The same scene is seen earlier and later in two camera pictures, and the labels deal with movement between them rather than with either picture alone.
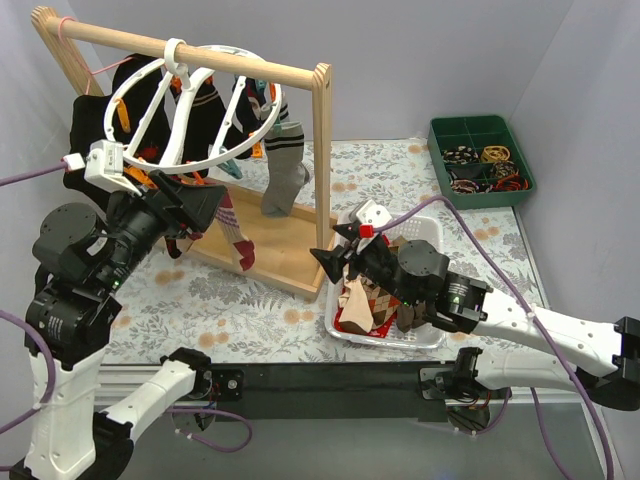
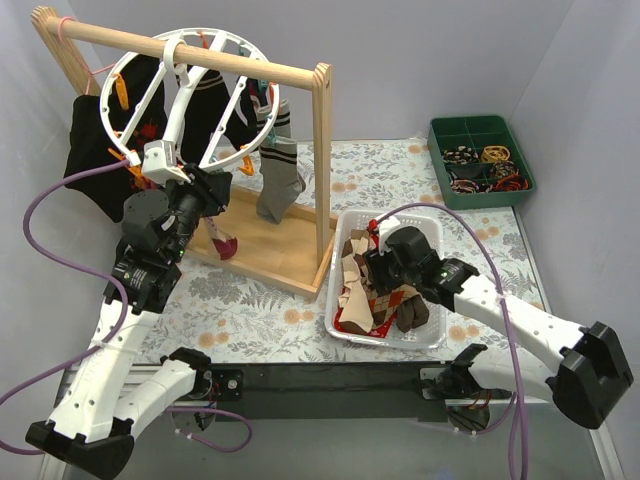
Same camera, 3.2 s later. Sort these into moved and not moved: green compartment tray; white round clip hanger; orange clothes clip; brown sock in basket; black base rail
Moved: white round clip hanger
Not moved: brown sock in basket; black base rail; orange clothes clip; green compartment tray
